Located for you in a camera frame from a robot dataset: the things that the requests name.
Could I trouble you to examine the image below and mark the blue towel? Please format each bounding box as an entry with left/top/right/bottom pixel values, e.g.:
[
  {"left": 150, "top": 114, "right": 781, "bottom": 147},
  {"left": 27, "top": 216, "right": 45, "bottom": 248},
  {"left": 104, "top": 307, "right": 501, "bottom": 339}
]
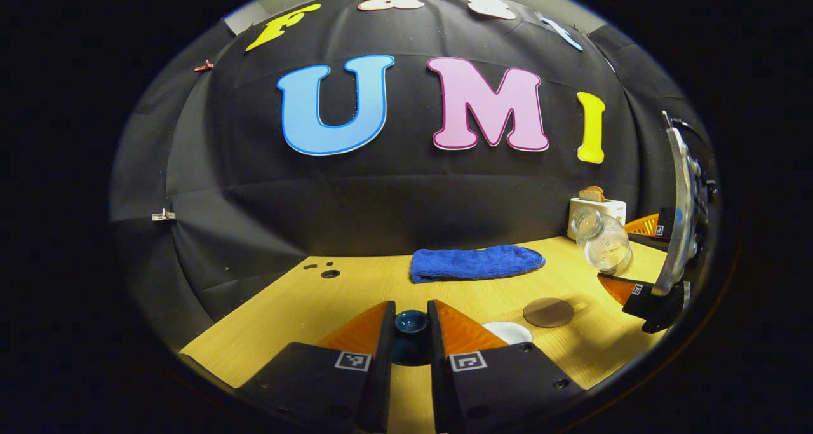
[{"left": 410, "top": 244, "right": 546, "bottom": 284}]

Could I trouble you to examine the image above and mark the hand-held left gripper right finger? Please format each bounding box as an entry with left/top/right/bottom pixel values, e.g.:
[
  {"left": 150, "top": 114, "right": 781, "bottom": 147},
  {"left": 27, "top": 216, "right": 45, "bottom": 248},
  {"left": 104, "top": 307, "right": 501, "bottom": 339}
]
[{"left": 427, "top": 299, "right": 585, "bottom": 434}]

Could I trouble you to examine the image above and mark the white toaster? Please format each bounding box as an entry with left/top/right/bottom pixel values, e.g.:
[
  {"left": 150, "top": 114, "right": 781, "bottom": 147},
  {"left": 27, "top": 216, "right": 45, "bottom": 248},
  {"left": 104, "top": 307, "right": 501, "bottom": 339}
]
[{"left": 567, "top": 196, "right": 628, "bottom": 241}]

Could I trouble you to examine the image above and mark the brown round coaster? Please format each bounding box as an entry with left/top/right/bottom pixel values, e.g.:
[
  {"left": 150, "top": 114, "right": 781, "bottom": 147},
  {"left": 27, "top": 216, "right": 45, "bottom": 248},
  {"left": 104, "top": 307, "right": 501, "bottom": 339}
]
[{"left": 523, "top": 297, "right": 575, "bottom": 329}]

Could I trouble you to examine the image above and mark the white teacup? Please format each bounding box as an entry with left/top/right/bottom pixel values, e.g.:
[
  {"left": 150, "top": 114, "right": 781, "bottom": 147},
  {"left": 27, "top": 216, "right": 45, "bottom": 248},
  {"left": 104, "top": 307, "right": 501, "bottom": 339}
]
[{"left": 481, "top": 321, "right": 534, "bottom": 346}]

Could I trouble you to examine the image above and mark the clear plastic water bottle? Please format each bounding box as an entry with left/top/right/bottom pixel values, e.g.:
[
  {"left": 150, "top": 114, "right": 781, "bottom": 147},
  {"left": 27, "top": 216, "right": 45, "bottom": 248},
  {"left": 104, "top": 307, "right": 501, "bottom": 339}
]
[{"left": 570, "top": 207, "right": 635, "bottom": 276}]

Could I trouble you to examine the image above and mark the black backdrop cloth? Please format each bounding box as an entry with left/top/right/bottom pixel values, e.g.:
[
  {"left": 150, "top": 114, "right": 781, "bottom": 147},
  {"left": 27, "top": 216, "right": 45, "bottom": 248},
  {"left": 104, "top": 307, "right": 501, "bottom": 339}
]
[{"left": 109, "top": 0, "right": 715, "bottom": 352}]

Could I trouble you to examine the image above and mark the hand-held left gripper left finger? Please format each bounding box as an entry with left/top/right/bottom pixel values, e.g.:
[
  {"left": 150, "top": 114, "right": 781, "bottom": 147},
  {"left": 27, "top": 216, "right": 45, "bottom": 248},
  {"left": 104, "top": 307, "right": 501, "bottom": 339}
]
[{"left": 235, "top": 301, "right": 396, "bottom": 434}]

